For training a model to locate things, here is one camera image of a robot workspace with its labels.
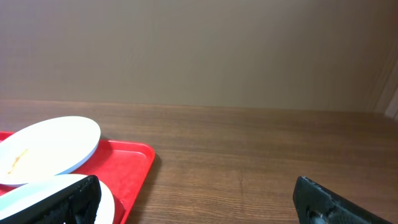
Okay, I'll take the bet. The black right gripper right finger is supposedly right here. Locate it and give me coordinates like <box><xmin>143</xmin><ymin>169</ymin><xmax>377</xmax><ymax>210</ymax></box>
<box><xmin>293</xmin><ymin>176</ymin><xmax>391</xmax><ymax>224</ymax></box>

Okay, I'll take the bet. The red plastic tray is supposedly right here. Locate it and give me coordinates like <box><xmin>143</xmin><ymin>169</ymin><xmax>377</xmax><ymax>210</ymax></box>
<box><xmin>1</xmin><ymin>139</ymin><xmax>155</xmax><ymax>223</ymax></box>

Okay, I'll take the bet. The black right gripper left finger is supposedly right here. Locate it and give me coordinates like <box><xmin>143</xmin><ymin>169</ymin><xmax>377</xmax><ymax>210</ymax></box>
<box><xmin>1</xmin><ymin>174</ymin><xmax>101</xmax><ymax>223</ymax></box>

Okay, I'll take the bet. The white plate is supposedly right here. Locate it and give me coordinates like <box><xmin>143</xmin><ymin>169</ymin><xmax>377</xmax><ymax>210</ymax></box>
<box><xmin>1</xmin><ymin>116</ymin><xmax>101</xmax><ymax>187</ymax></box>
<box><xmin>1</xmin><ymin>174</ymin><xmax>115</xmax><ymax>224</ymax></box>

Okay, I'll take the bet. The white top plate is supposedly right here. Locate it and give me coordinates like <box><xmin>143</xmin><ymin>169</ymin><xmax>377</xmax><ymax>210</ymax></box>
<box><xmin>1</xmin><ymin>116</ymin><xmax>101</xmax><ymax>187</ymax></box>

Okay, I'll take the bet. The white right plate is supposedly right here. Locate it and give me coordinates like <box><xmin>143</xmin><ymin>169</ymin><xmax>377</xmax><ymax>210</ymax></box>
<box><xmin>1</xmin><ymin>174</ymin><xmax>115</xmax><ymax>224</ymax></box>

